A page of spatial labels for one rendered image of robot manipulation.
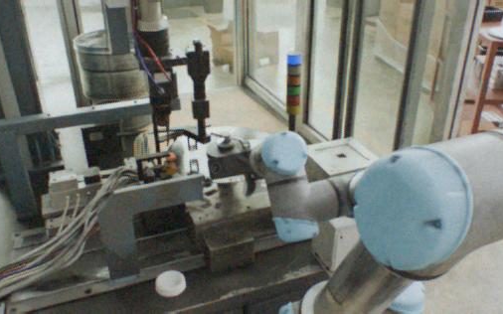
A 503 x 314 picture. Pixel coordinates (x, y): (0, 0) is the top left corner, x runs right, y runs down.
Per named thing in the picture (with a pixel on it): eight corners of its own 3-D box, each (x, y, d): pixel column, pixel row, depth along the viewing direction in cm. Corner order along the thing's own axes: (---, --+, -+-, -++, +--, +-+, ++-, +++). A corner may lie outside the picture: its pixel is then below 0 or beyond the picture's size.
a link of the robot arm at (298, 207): (345, 229, 85) (331, 169, 85) (288, 245, 81) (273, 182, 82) (324, 229, 92) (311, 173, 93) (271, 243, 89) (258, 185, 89)
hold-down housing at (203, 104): (210, 113, 125) (206, 36, 116) (213, 119, 121) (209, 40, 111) (189, 115, 124) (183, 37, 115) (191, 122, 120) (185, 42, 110)
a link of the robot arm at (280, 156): (272, 182, 80) (260, 132, 81) (258, 185, 91) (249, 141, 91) (316, 172, 82) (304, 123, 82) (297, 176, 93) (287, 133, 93)
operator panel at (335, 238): (398, 227, 136) (406, 181, 128) (422, 249, 127) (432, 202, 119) (309, 250, 127) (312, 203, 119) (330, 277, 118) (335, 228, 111)
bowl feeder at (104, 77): (155, 104, 217) (146, 24, 200) (171, 131, 192) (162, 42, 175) (85, 115, 207) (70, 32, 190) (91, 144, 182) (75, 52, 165)
